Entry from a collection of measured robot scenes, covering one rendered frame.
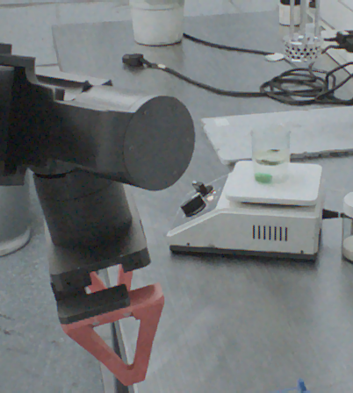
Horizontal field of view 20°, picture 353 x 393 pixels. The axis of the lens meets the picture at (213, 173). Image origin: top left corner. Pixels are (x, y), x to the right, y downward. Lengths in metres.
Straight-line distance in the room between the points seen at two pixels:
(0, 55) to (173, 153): 0.12
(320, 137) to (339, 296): 0.51
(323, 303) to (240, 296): 0.10
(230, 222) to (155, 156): 0.71
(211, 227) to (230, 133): 0.43
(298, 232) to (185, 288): 0.16
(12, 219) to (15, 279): 0.20
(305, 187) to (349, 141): 0.38
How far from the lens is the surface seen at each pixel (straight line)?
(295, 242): 1.28
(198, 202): 1.32
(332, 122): 1.75
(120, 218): 0.66
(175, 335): 1.14
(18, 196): 2.93
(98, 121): 0.56
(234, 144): 1.64
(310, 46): 1.63
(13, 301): 2.74
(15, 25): 3.66
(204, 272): 1.27
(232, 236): 1.29
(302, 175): 1.33
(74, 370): 2.44
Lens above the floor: 1.37
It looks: 23 degrees down
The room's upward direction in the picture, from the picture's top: 1 degrees counter-clockwise
